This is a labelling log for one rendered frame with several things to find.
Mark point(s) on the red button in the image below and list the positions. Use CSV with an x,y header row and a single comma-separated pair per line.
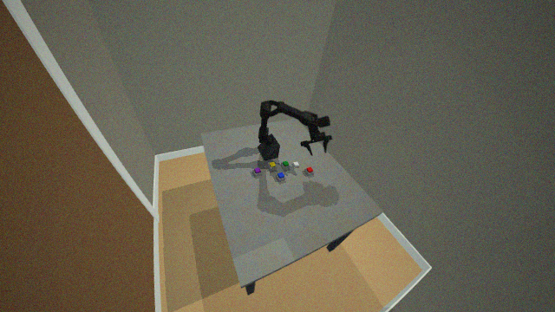
x,y
309,171

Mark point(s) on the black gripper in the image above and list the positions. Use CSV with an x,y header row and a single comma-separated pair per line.
x,y
306,143

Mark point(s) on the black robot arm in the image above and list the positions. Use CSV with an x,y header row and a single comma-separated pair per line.
x,y
305,117

